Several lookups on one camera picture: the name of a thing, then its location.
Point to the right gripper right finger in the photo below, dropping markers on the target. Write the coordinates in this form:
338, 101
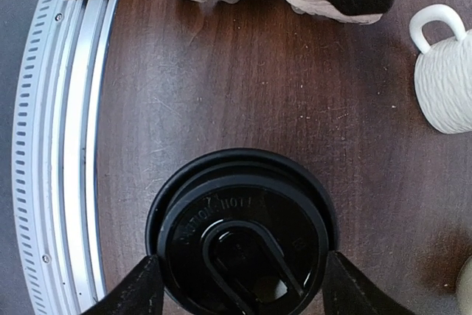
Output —
346, 290

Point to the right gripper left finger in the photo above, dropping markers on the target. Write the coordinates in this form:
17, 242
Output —
140, 292

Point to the black plastic cup lid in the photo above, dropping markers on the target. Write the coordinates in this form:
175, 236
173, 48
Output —
242, 231

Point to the cream ribbed ceramic mug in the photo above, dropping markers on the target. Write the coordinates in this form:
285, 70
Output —
442, 73

